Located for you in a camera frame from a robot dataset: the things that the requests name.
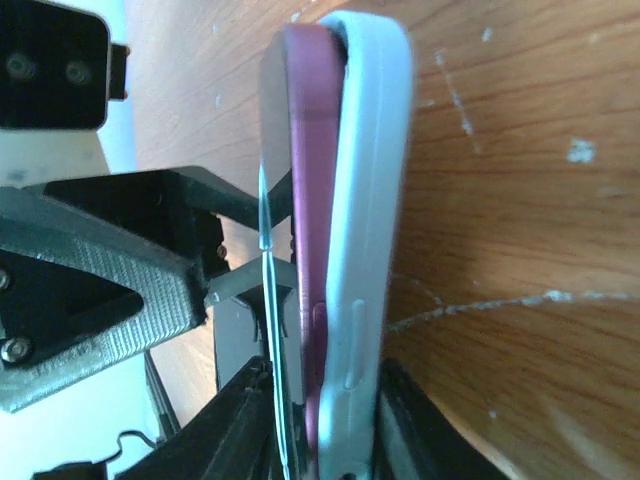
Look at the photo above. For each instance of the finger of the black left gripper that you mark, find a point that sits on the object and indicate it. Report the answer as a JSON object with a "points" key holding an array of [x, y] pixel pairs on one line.
{"points": [[230, 195]]}

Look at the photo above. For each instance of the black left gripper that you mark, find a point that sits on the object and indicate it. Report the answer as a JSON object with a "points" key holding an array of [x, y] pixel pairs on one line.
{"points": [[94, 273]]}

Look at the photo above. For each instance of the magenta phone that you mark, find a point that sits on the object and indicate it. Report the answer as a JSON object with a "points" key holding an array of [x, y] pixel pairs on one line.
{"points": [[301, 84]]}

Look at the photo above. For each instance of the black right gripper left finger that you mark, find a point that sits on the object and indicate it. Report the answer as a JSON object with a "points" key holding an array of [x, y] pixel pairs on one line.
{"points": [[230, 438]]}

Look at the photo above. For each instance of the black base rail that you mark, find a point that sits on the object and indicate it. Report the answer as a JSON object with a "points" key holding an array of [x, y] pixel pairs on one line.
{"points": [[164, 411]]}

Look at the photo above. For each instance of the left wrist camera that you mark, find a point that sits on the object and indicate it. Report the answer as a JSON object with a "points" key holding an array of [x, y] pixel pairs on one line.
{"points": [[59, 67]]}

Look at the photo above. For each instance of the light blue phone case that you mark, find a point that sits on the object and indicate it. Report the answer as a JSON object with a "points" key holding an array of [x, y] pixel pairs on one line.
{"points": [[373, 135]]}

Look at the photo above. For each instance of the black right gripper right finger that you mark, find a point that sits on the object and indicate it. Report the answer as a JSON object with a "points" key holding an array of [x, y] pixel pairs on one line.
{"points": [[414, 440]]}

